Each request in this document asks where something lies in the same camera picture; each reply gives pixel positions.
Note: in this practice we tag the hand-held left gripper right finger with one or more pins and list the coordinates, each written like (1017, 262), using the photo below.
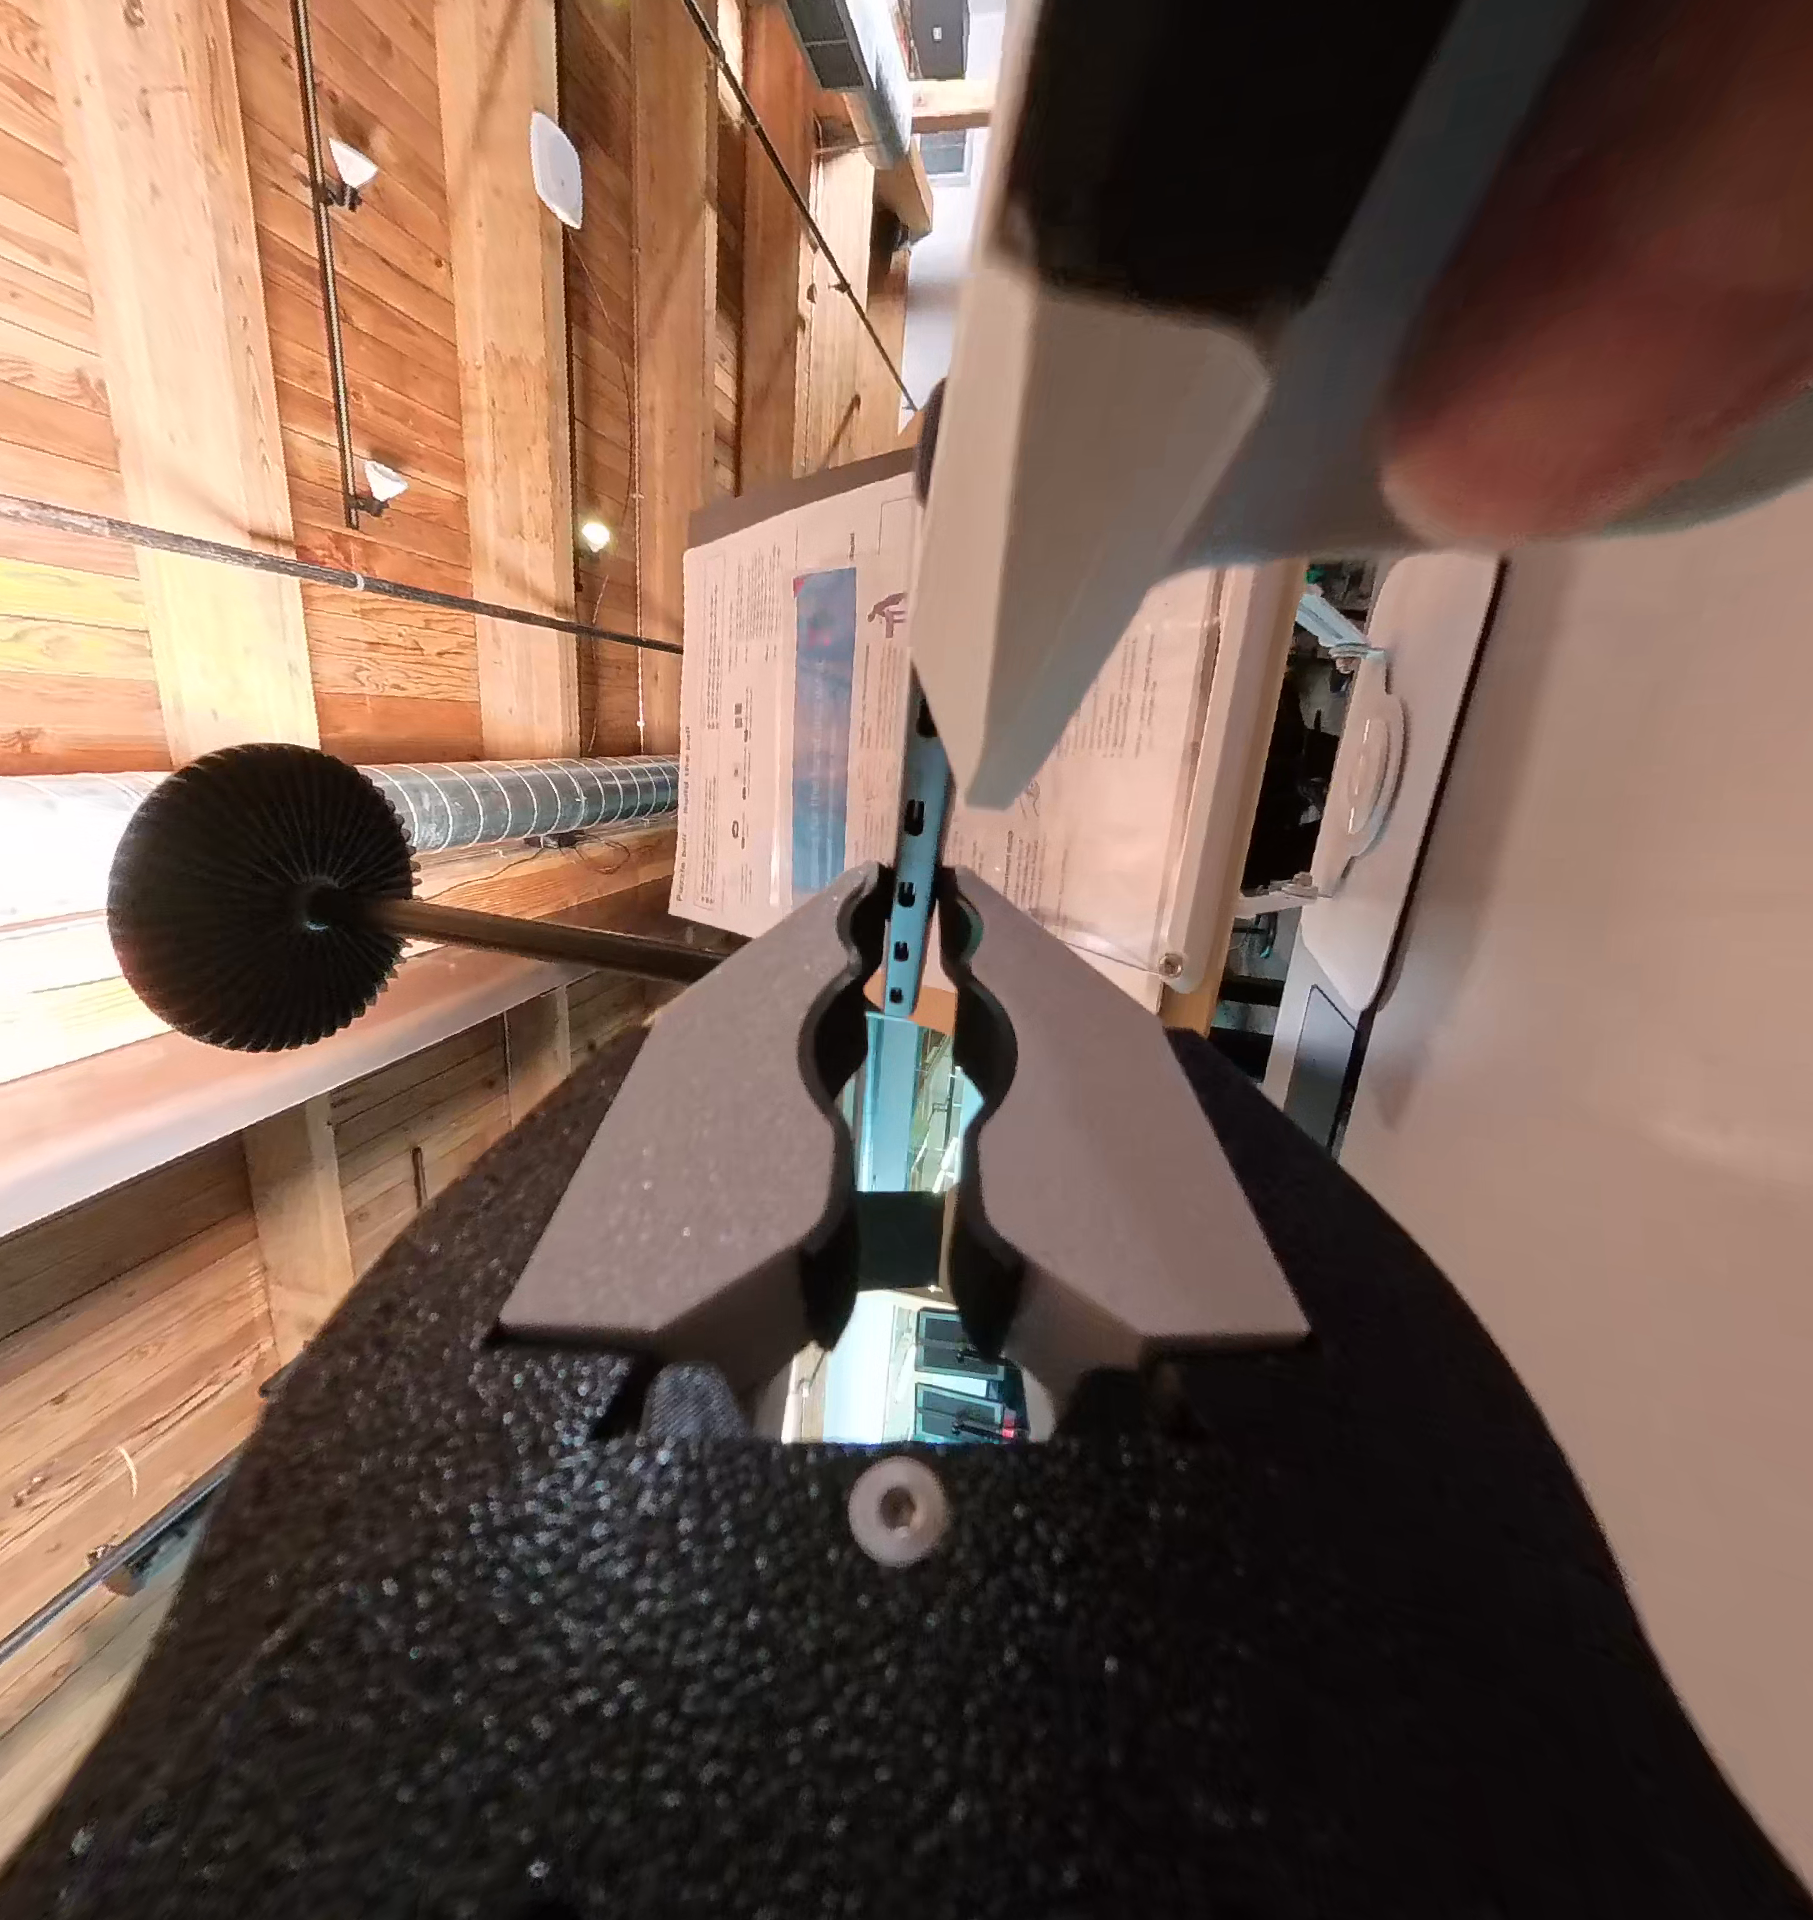
(1129, 1156)

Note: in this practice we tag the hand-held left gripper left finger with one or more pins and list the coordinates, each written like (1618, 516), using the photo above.
(680, 1156)

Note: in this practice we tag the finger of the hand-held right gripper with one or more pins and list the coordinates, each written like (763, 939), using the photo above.
(1040, 540)

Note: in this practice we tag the teal slotted bar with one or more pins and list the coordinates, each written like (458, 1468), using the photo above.
(913, 841)

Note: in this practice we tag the white desk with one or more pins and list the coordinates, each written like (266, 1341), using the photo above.
(1640, 1125)

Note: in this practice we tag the person's right hand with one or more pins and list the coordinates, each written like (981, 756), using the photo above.
(1611, 284)

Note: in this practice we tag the acrylic sign with papers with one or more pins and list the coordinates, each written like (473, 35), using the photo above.
(756, 719)

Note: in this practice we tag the black tension rod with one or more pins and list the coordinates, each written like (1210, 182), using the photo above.
(322, 573)
(817, 247)

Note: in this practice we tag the grey panel with round disc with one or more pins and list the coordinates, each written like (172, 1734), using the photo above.
(1431, 661)

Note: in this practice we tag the black pleated pendant lamp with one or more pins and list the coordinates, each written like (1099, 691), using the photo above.
(267, 901)

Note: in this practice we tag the white round access point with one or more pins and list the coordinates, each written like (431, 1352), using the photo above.
(555, 168)

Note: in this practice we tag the white ceiling spotlight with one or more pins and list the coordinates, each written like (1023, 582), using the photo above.
(350, 168)
(380, 484)

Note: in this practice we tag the black light track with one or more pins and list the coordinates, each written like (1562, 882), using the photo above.
(323, 255)

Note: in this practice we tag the silver ribbed air duct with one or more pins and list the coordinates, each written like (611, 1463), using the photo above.
(516, 802)

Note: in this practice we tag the grey vent duct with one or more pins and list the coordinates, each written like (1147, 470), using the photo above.
(868, 82)

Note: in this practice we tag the metal ceiling bracket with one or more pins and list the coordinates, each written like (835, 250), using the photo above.
(157, 1552)

